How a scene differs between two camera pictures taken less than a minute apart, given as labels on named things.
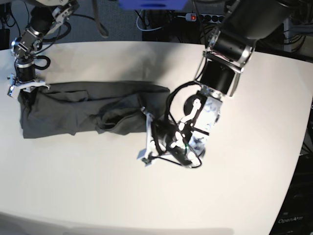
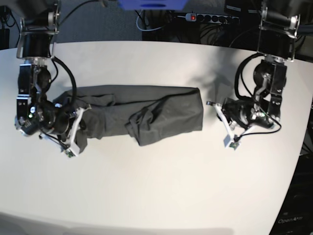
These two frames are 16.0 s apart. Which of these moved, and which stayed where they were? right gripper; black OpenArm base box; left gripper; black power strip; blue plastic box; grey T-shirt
Moved: left gripper; right gripper; grey T-shirt
Stayed: blue plastic box; black power strip; black OpenArm base box
